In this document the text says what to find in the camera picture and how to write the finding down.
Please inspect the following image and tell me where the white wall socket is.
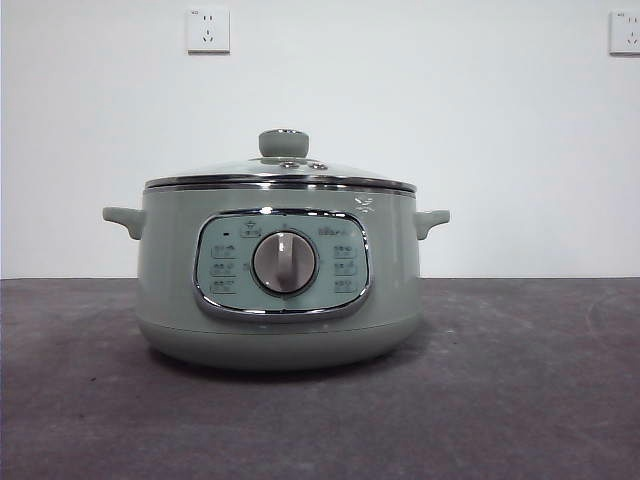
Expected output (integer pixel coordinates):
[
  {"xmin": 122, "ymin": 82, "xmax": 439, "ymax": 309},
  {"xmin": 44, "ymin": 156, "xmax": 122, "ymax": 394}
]
[
  {"xmin": 187, "ymin": 8, "xmax": 232, "ymax": 55},
  {"xmin": 608, "ymin": 10, "xmax": 640, "ymax": 57}
]

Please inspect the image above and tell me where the glass lid with green knob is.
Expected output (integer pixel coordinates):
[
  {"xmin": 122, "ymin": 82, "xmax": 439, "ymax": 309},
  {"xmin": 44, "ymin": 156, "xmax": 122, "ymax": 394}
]
[{"xmin": 143, "ymin": 128, "xmax": 417, "ymax": 192}]

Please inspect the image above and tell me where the pale green electric cooking pot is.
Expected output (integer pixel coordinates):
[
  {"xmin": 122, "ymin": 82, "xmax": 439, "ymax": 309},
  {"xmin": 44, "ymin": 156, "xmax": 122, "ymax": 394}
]
[{"xmin": 102, "ymin": 186, "xmax": 452, "ymax": 372}]

